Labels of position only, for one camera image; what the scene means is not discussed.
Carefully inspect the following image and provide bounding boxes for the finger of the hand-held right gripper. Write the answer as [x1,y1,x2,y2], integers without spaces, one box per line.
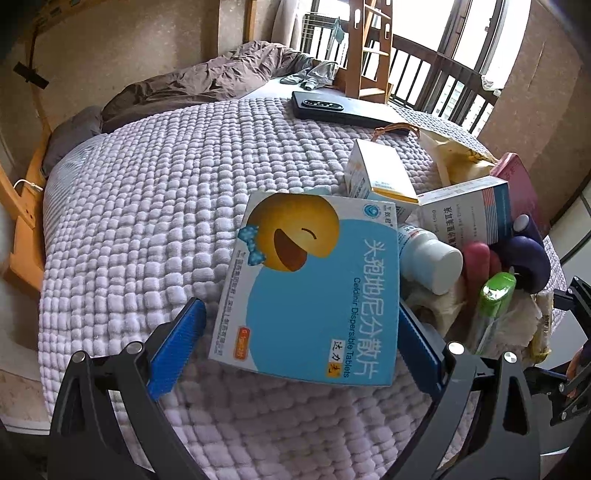
[529,367,591,426]
[556,276,591,324]

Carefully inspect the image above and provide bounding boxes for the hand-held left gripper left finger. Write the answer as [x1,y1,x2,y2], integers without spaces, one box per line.
[48,296,208,480]

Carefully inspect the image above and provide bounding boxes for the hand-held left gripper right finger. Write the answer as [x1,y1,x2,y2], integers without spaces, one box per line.
[383,298,541,480]

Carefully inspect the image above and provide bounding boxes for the purple foam ring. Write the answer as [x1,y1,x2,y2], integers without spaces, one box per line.
[496,213,551,295]

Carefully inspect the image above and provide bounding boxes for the blue medicine box yellow face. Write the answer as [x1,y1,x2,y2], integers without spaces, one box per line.
[208,191,400,387]

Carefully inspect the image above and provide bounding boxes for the yellow snack packet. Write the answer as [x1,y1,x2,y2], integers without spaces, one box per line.
[531,291,555,363]

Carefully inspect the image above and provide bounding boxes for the crumpled white tissue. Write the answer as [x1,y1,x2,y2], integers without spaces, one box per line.
[406,277,467,333]
[499,291,543,347]

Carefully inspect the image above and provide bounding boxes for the green plastic tube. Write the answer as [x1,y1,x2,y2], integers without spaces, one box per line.
[475,271,517,356]

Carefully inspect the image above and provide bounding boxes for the white medicine bottle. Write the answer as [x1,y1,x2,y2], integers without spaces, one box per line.
[398,222,464,296]

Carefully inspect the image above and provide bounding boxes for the lavender quilted blanket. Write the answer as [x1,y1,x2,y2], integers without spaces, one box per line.
[39,97,568,480]

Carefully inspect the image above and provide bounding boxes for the white box red blue stripes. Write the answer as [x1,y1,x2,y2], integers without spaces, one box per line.
[418,176,513,244]

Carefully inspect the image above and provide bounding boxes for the yellow and white medicine box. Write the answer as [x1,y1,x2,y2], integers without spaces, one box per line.
[345,138,420,222]

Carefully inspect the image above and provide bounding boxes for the beige paper bag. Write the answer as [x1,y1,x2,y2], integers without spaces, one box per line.
[418,129,499,185]

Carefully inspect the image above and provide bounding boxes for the grey pillow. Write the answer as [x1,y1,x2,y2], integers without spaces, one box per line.
[41,105,105,178]

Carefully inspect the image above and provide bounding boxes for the black laptop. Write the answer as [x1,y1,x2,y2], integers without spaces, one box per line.
[291,91,411,130]

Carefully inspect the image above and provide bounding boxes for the brown duvet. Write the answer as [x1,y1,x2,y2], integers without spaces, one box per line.
[100,41,319,134]

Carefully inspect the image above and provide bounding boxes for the balcony railing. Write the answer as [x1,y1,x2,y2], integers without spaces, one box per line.
[300,14,502,134]

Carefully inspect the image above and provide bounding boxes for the grey clothing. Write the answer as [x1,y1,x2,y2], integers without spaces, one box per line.
[279,60,345,90]

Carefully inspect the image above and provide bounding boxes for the wooden ladder shelf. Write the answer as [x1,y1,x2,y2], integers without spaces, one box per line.
[332,0,395,104]

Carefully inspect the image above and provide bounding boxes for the white curtain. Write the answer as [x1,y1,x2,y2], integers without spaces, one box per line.
[270,0,315,51]

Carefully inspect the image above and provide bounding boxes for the pink foam ring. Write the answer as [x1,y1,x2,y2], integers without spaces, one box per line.
[462,241,502,301]

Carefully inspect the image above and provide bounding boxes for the wooden bed frame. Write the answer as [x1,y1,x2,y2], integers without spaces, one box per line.
[0,152,51,291]

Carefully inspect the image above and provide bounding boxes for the brown leather strap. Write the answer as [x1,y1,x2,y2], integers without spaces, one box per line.
[374,122,411,139]

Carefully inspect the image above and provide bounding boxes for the black wall clip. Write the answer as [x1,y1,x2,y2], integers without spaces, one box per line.
[14,62,49,90]

